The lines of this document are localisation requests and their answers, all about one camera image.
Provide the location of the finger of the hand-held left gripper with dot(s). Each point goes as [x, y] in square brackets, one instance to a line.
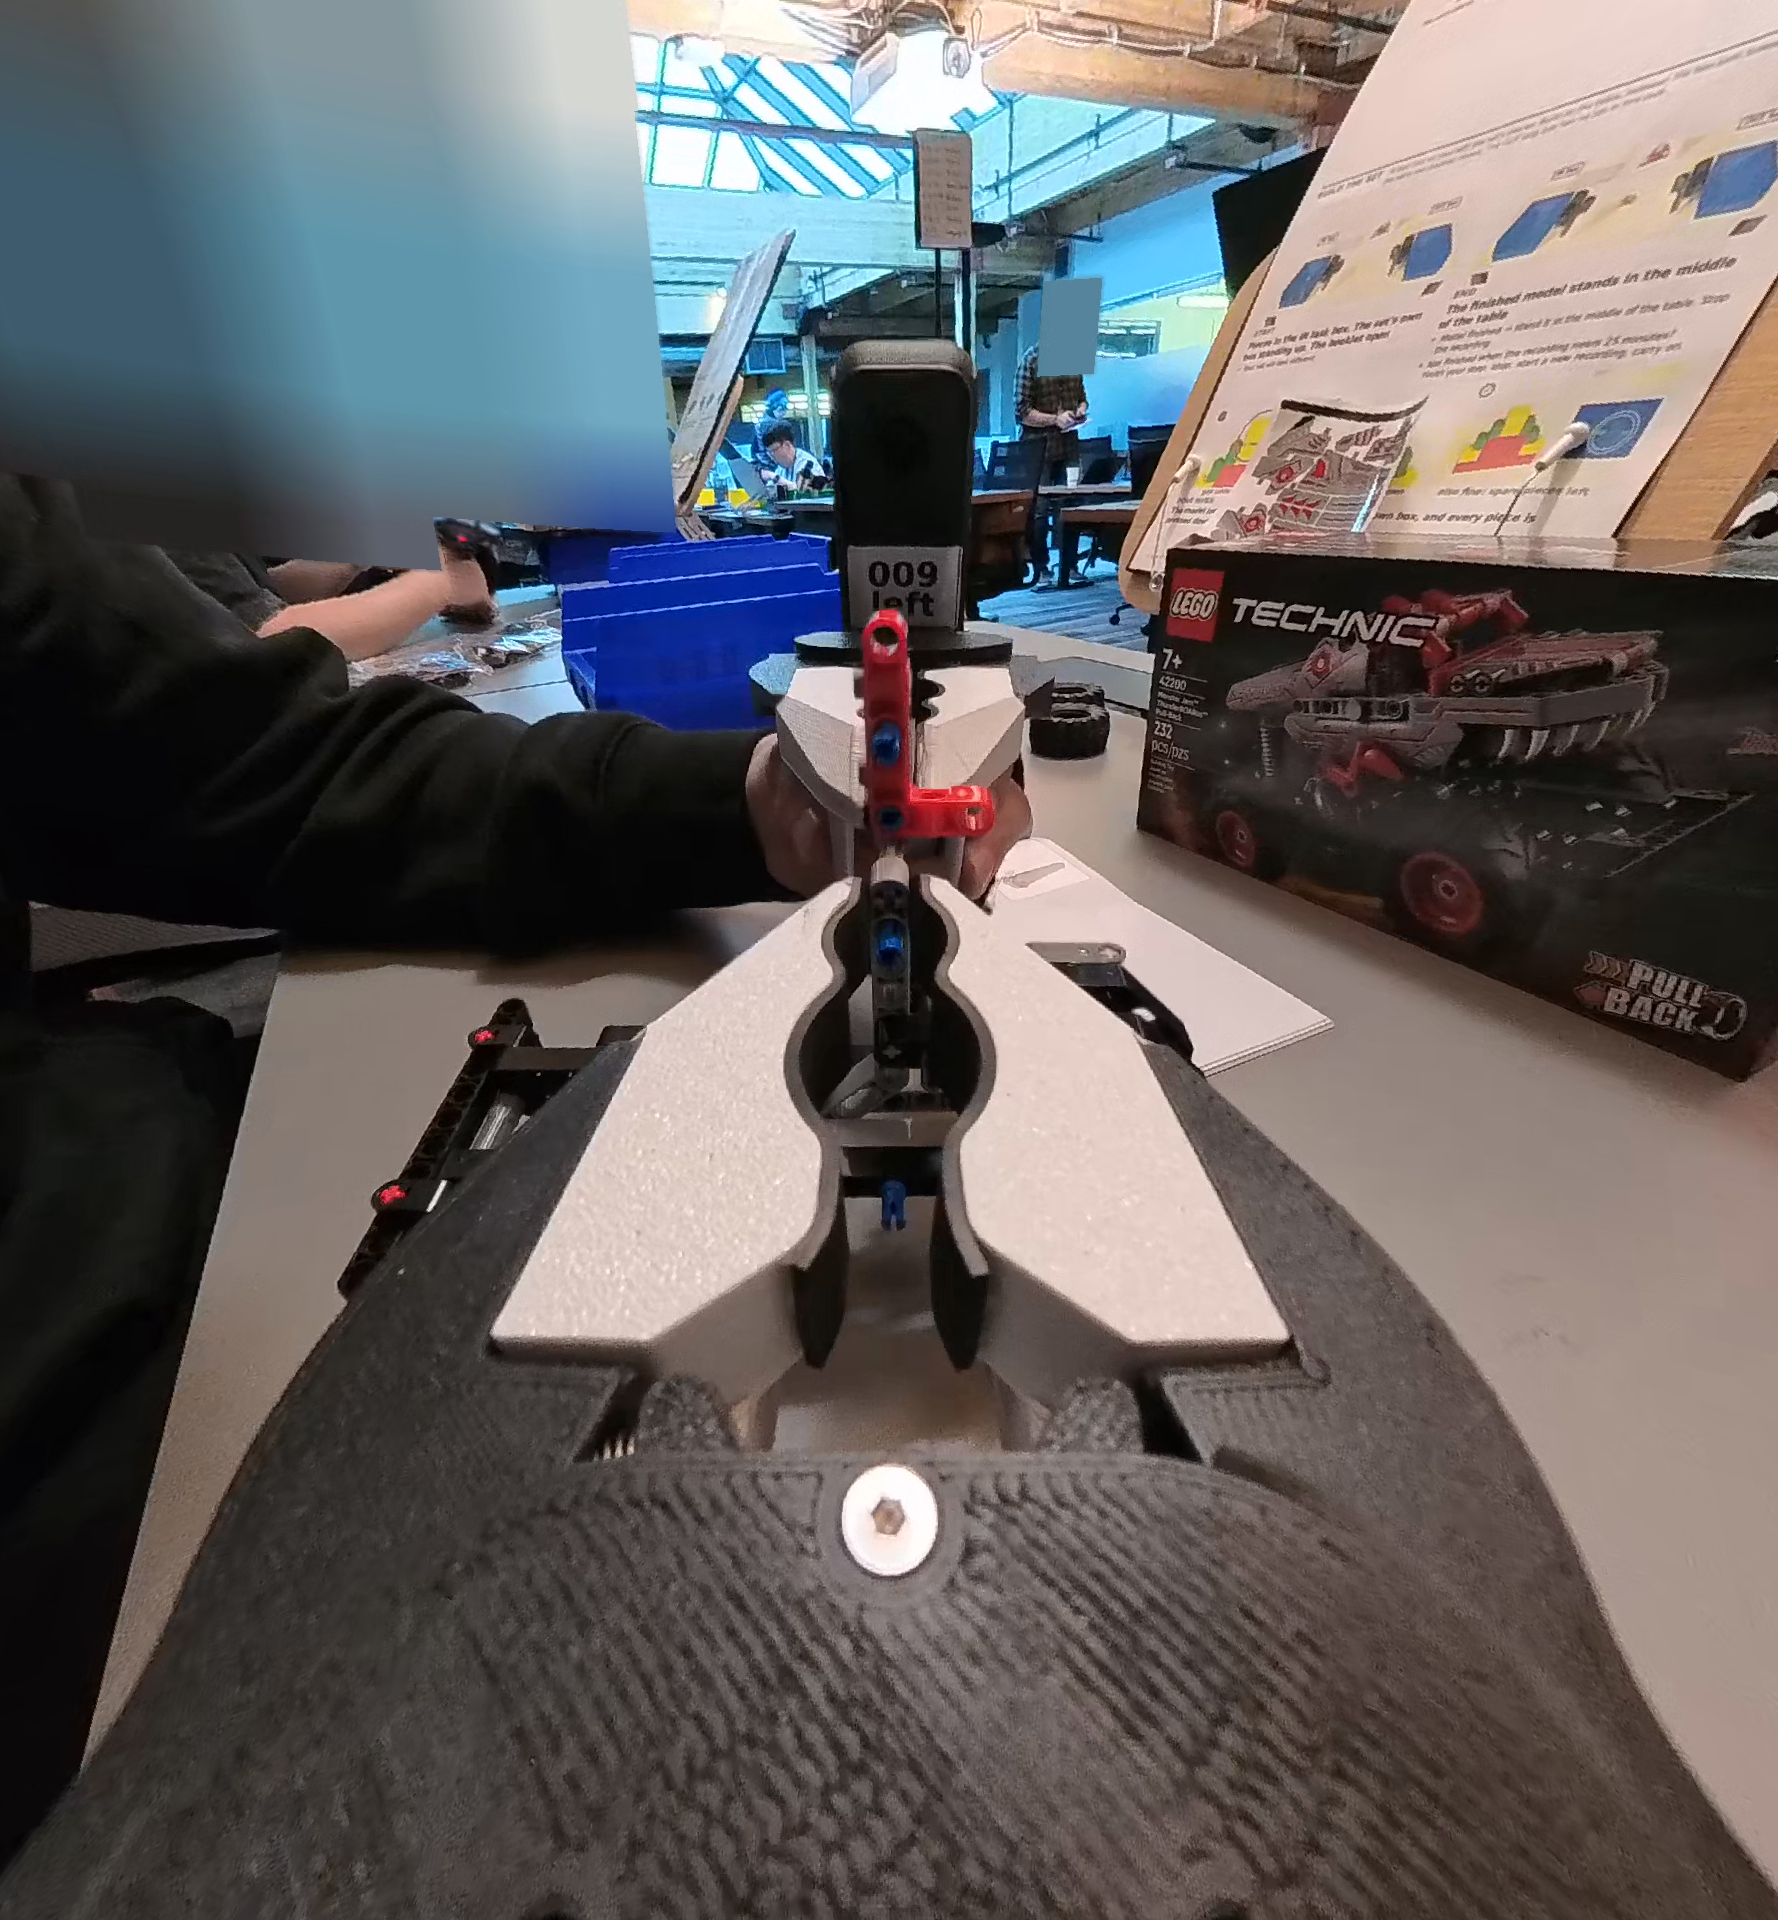
[826, 736]
[972, 729]

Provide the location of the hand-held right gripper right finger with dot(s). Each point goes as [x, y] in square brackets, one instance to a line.
[1114, 1199]

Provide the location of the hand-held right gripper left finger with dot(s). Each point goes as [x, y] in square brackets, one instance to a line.
[663, 1199]

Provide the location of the red toy beam assembly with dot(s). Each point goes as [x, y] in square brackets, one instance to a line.
[886, 706]

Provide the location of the black toy chassis assembly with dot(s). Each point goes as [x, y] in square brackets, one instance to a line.
[425, 1162]

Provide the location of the person's left forearm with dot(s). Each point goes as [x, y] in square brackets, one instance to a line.
[528, 810]

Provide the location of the grey desk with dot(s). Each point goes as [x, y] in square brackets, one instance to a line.
[1504, 1199]

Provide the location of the person's left hand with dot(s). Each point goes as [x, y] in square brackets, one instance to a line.
[790, 825]

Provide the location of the black toy tyre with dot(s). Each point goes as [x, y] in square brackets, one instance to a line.
[1054, 729]
[1091, 713]

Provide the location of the tagged blue plastic bin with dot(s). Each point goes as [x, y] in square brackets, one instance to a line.
[678, 660]

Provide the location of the white instruction booklet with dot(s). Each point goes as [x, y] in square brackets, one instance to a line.
[1204, 976]

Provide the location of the sign on pole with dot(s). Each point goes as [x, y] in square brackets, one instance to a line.
[943, 188]

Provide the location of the curled sticker sheet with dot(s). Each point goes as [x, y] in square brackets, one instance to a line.
[1324, 465]

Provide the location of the black monitor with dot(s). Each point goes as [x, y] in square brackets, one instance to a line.
[1264, 209]

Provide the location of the black toy set box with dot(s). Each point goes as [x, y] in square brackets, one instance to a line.
[1428, 840]

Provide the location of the printed instruction sheet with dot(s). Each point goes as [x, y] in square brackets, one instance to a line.
[1580, 227]

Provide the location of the person's black clothed torso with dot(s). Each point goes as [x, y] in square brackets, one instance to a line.
[50, 751]

